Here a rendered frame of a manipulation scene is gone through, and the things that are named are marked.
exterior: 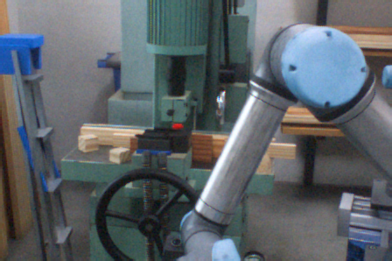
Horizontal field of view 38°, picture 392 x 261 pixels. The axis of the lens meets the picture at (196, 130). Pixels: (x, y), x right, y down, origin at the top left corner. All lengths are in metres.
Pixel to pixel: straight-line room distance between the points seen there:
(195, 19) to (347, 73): 0.79
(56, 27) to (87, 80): 0.42
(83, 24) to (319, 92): 3.29
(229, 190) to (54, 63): 3.20
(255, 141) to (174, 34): 0.62
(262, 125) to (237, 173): 0.10
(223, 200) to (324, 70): 0.33
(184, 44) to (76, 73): 2.58
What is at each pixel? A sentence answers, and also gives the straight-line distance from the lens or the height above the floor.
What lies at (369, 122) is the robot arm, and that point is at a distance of 0.93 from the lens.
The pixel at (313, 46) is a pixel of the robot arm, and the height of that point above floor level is 1.31.
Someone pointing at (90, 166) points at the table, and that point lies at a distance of 1.62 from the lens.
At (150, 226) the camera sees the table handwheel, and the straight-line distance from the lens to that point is 1.42.
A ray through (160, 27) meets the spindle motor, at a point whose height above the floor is 1.27.
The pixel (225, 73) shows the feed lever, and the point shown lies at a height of 1.13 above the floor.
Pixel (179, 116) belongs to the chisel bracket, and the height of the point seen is 1.02.
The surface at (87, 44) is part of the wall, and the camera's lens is 4.07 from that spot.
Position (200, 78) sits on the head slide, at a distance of 1.75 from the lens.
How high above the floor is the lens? 1.40
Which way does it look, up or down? 15 degrees down
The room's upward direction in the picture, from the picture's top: 2 degrees clockwise
